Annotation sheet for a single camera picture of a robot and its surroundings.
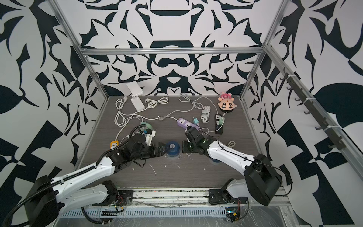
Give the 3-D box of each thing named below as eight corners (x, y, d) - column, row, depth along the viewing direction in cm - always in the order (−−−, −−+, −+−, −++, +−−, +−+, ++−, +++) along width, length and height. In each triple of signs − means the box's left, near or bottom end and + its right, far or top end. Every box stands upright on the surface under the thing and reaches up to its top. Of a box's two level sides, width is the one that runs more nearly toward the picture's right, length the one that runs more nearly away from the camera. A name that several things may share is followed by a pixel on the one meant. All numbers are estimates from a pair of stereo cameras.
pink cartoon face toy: (220, 112, 110) (221, 106, 105) (216, 96, 120) (218, 90, 115) (235, 112, 110) (237, 106, 105) (230, 96, 120) (232, 90, 115)
